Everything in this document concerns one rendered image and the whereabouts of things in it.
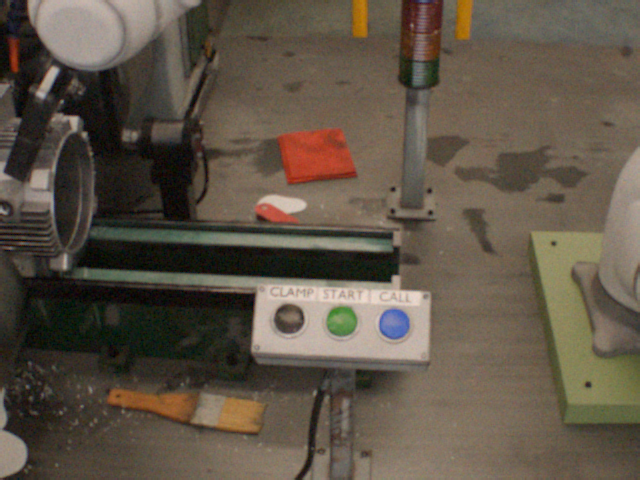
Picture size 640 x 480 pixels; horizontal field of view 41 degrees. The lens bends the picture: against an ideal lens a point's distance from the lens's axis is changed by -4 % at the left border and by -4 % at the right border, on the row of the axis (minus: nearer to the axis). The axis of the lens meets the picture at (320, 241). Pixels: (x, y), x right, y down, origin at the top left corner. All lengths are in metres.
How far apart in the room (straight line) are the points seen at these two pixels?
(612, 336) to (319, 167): 0.61
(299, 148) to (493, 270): 0.44
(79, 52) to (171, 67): 0.84
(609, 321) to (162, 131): 0.64
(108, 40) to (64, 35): 0.03
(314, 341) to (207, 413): 0.31
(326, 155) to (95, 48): 0.92
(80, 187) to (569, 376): 0.69
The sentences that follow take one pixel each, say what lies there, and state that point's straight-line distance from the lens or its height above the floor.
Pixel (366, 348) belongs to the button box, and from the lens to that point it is 0.85.
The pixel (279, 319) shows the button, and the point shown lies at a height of 1.07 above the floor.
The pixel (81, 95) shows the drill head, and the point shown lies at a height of 1.06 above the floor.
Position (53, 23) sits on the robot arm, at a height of 1.39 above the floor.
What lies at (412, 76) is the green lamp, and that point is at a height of 1.05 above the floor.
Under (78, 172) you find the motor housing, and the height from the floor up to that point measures 1.00.
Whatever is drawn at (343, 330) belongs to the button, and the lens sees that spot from 0.84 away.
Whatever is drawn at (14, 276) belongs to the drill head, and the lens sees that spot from 0.95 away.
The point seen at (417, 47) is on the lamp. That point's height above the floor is 1.10.
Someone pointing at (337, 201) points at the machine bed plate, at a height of 0.80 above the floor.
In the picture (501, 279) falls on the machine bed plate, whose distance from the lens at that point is 1.33.
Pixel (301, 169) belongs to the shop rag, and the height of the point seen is 0.81.
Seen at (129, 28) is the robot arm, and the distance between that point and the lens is 0.68.
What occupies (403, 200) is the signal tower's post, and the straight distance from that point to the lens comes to 1.43.
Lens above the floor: 1.65
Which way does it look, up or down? 38 degrees down
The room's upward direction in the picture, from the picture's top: 1 degrees counter-clockwise
